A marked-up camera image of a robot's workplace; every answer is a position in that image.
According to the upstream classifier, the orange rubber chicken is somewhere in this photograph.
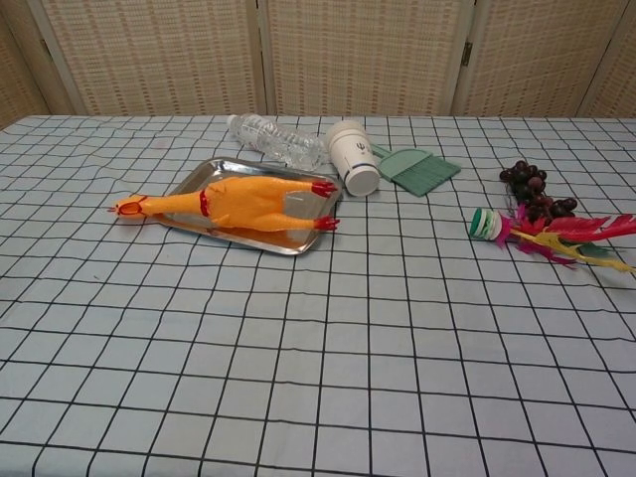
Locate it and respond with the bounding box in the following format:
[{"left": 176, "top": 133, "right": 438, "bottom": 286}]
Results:
[{"left": 109, "top": 176, "right": 342, "bottom": 238}]

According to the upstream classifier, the stainless steel tray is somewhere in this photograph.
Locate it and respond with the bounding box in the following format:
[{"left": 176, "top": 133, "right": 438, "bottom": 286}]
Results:
[{"left": 161, "top": 156, "right": 344, "bottom": 257}]

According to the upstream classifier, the white paper cup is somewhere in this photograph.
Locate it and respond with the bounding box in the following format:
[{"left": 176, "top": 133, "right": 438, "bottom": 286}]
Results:
[{"left": 325, "top": 118, "right": 383, "bottom": 198}]

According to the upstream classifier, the clear plastic water bottle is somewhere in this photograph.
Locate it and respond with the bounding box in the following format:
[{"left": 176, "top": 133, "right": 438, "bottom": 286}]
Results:
[{"left": 228, "top": 112, "right": 329, "bottom": 169}]

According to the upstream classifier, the small green brush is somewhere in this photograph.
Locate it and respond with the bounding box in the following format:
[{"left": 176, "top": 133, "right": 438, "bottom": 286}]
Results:
[{"left": 370, "top": 142, "right": 462, "bottom": 199}]

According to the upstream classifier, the blue checked tablecloth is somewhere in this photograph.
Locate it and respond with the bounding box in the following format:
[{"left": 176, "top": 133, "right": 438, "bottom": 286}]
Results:
[{"left": 0, "top": 114, "right": 636, "bottom": 477}]

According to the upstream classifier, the colourful feather shuttlecock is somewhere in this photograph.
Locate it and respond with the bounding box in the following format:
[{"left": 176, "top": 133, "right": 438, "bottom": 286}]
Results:
[{"left": 469, "top": 201, "right": 636, "bottom": 274}]

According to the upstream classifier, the dark purple grape bunch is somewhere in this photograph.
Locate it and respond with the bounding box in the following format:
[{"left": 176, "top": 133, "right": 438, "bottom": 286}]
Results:
[{"left": 499, "top": 159, "right": 579, "bottom": 224}]

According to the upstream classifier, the woven folding screen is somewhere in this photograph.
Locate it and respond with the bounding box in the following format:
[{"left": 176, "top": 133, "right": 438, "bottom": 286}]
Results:
[{"left": 0, "top": 0, "right": 636, "bottom": 118}]

